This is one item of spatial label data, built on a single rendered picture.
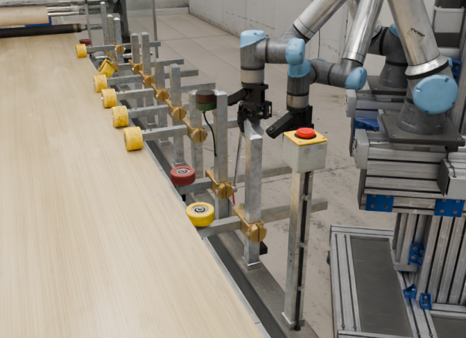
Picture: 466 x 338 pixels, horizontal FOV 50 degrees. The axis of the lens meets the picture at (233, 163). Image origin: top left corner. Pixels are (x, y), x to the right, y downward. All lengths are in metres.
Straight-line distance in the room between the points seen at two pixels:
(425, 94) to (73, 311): 1.05
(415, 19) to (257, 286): 0.85
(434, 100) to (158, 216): 0.82
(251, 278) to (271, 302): 0.11
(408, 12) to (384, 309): 1.24
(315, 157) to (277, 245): 1.82
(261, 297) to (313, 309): 1.06
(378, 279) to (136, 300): 1.44
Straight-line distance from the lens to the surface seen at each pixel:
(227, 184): 1.61
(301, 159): 1.05
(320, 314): 2.45
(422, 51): 1.47
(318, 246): 2.87
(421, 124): 1.65
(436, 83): 1.47
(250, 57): 1.51
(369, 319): 2.15
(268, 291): 1.44
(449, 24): 1.87
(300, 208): 1.13
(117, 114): 2.00
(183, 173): 1.61
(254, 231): 1.41
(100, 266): 1.24
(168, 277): 1.17
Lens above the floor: 1.62
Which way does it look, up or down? 25 degrees down
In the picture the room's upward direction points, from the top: straight up
